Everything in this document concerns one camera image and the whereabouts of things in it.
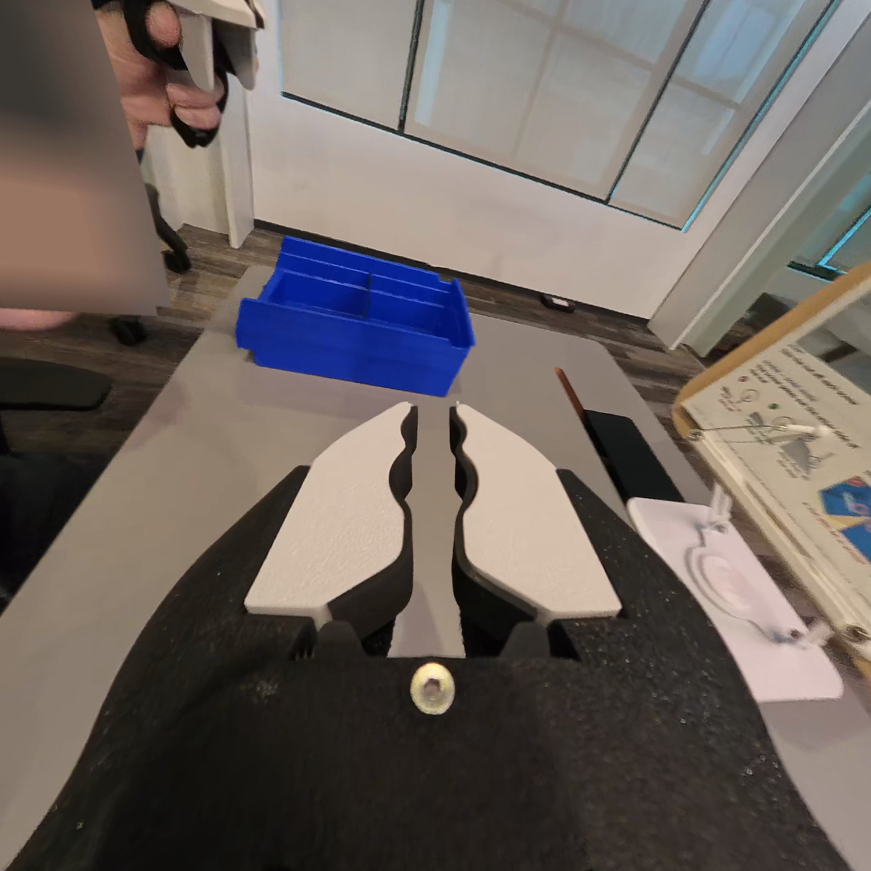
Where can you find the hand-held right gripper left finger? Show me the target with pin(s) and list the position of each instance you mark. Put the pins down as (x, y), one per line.
(333, 531)

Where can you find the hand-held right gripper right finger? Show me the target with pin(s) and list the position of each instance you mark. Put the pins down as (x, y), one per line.
(531, 537)

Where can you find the blue plastic bin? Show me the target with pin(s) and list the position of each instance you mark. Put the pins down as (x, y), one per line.
(354, 346)

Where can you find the person's left hand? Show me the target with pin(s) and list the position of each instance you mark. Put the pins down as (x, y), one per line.
(146, 88)

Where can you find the black table inlay panel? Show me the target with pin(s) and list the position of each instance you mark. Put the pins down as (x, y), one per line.
(633, 455)

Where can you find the instruction sheet on stand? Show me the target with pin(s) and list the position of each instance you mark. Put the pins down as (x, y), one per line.
(707, 394)

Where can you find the small black floor device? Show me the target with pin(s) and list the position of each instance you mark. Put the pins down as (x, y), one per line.
(558, 303)

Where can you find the frosted glass window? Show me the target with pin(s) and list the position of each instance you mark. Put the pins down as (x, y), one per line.
(545, 88)

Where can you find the glass partition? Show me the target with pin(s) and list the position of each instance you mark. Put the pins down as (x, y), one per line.
(837, 252)

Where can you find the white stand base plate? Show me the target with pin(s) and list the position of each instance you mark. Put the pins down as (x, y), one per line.
(782, 667)

